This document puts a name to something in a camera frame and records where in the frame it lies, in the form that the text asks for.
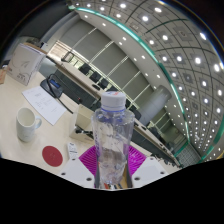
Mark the recessed ceiling lights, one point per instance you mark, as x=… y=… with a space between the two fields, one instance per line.
x=180 y=58

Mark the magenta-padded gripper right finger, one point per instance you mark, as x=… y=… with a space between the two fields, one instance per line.
x=148 y=168

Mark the printed white paper sheet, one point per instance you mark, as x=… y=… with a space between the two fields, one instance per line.
x=45 y=103

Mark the white ceramic mug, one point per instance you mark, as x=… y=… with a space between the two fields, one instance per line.
x=25 y=128

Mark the black desk phone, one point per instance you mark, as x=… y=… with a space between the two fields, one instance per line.
x=51 y=85

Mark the row of black office chairs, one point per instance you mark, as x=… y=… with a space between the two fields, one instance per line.
x=96 y=77

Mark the long curved conference desk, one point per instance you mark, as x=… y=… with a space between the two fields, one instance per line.
x=76 y=75

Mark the large white cardboard box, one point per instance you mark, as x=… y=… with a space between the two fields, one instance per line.
x=25 y=63

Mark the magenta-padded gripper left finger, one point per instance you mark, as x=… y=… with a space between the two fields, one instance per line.
x=75 y=171

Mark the flat round red coaster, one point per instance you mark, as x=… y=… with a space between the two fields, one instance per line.
x=52 y=156

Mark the clear plastic water bottle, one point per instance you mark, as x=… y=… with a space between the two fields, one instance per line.
x=112 y=133

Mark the small white packet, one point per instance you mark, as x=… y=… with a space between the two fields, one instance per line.
x=72 y=150

